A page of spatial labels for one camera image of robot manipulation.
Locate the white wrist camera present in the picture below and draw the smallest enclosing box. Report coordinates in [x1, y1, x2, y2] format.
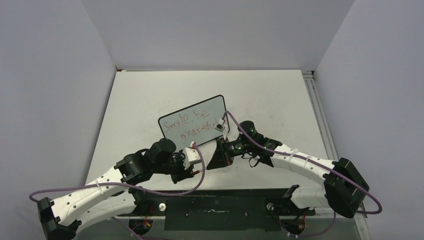
[213, 117, 230, 140]
[182, 147, 202, 170]

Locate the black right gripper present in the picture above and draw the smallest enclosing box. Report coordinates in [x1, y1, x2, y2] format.
[206, 137, 253, 171]

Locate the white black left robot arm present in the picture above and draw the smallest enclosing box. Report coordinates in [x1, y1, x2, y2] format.
[36, 138, 205, 240]

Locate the black base frame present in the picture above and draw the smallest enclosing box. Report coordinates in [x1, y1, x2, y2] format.
[128, 187, 318, 231]

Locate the aluminium rail frame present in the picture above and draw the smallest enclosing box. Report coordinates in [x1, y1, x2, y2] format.
[302, 71, 369, 218]

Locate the black framed whiteboard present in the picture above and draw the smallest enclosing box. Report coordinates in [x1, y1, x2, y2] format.
[158, 94, 227, 151]

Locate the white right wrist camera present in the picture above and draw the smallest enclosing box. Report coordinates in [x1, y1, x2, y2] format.
[213, 117, 230, 140]

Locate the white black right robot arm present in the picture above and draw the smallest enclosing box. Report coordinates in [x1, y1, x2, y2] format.
[206, 120, 370, 218]

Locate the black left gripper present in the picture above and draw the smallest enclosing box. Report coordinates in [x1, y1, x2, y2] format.
[152, 149, 195, 184]

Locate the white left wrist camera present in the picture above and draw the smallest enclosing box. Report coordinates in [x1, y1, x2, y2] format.
[182, 147, 202, 170]

